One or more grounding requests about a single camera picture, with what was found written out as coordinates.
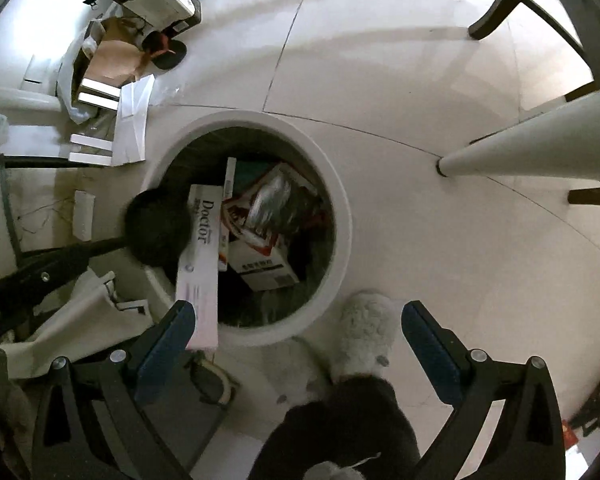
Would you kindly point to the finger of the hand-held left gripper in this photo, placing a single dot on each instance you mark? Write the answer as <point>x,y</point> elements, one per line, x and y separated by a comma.
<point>65,265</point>

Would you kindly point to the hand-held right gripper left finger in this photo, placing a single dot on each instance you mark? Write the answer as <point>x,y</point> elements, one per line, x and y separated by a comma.
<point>164,347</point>

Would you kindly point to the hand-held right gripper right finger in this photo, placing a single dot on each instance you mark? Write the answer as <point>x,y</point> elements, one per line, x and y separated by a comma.
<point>430,355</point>

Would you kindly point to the long white toothpaste box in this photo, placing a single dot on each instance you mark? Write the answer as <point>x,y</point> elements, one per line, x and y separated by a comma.
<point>205,230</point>

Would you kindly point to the green white medicine box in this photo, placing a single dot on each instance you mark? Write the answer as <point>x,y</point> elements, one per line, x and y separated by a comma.
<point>265,267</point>

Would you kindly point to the red white snack packet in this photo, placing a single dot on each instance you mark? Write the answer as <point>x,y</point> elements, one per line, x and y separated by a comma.
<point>275,200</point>

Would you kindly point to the white rainbow striped box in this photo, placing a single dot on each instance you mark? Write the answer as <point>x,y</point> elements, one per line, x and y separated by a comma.
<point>230,175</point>

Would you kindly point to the white round trash bin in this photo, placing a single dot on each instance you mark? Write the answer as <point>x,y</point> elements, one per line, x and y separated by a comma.
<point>240,120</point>

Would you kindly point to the white cloth bag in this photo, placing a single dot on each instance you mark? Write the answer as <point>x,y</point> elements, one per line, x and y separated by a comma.
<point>80,315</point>

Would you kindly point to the small white strip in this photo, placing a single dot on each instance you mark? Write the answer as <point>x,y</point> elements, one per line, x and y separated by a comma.
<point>83,215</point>

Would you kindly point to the white fluffy slipper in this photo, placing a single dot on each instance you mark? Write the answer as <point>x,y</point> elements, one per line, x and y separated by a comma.
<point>332,472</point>
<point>365,330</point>

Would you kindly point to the white foam strip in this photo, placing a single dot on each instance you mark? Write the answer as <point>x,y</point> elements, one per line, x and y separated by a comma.
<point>91,149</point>

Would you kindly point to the folded white paper sheets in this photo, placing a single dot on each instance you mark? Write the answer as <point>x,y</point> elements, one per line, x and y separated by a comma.
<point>132,120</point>

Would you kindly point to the white table leg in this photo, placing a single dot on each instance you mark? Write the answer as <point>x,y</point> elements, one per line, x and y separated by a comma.
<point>530,140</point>
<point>20,97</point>

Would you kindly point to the brown paper bag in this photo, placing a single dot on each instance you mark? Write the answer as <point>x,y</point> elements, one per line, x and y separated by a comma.
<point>112,55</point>

